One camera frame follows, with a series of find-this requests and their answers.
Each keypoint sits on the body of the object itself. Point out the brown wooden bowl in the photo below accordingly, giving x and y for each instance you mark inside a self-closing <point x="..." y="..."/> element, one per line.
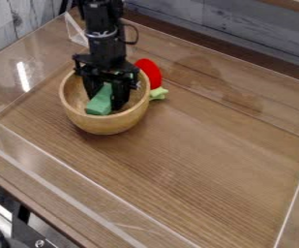
<point x="104" y="125"/>

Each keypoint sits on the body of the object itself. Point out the clear acrylic corner bracket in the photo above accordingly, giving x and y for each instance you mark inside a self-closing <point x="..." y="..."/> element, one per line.
<point x="74" y="31"/>

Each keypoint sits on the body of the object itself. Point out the green rectangular block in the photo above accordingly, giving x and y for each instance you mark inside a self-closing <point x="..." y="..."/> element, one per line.
<point x="100" y="103"/>

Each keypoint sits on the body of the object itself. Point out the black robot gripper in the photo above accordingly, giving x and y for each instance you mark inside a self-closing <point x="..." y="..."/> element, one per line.
<point x="105" y="64"/>

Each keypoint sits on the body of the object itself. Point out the black table leg bracket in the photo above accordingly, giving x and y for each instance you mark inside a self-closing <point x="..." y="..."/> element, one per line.
<point x="33" y="231"/>

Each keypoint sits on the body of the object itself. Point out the red plush strawberry toy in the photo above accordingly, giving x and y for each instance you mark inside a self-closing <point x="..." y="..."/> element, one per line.
<point x="150" y="68"/>

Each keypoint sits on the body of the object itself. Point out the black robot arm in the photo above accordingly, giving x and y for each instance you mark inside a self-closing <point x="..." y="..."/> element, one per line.
<point x="102" y="15"/>

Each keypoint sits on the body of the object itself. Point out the clear acrylic tray wall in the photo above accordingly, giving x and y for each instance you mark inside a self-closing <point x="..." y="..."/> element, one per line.
<point x="94" y="217"/>

